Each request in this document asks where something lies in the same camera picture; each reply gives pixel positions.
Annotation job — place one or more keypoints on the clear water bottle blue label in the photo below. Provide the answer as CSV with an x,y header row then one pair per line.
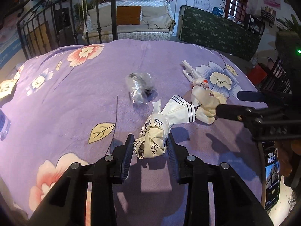
x,y
4,124

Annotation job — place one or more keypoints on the beige plastic bag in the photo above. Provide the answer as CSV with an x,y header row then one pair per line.
x,y
204,96

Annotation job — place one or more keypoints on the pile of printed cards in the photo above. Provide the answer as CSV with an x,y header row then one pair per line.
x,y
7,88

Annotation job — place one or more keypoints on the red bin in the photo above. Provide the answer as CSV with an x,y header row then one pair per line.
x,y
257,73

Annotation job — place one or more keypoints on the black iron bed frame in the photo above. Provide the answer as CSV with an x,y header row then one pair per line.
x,y
47,28

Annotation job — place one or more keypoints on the black appliance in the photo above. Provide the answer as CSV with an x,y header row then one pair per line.
x,y
255,24

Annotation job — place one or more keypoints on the black metal rack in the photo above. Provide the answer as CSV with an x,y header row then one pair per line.
x,y
279,75

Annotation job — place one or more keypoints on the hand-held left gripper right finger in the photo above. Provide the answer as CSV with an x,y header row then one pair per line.
x,y
172,156

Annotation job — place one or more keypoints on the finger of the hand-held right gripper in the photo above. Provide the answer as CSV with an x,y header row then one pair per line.
x,y
235,112
258,96

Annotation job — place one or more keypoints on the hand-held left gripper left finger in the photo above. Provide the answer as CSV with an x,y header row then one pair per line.
x,y
128,156

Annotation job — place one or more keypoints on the smartphone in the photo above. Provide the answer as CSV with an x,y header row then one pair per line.
x,y
271,181

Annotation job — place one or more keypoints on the beige cushion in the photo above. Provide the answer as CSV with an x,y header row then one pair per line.
x,y
161,23
103,17
154,11

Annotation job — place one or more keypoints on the green patterned cabinet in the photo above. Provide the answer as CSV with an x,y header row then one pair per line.
x,y
216,33

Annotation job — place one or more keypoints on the blue plastic bag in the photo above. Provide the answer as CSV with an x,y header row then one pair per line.
x,y
218,11

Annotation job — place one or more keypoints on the crushed clear plastic bottle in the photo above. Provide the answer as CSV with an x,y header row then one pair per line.
x,y
138,87

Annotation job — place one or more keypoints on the white wicker sofa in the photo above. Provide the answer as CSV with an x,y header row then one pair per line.
x,y
131,31

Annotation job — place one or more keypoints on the green plant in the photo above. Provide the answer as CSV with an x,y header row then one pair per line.
x,y
290,33

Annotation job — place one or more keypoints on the person's right hand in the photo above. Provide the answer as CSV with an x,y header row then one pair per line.
x,y
285,157

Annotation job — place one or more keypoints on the white printed paper wrapper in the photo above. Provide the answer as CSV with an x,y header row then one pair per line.
x,y
155,131

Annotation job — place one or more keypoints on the red telephone booth shelf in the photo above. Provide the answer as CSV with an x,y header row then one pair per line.
x,y
237,0

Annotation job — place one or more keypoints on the purple floral blanket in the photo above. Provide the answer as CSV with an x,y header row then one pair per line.
x,y
94,98

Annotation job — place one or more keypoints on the orange cushion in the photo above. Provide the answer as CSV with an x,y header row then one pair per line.
x,y
128,15

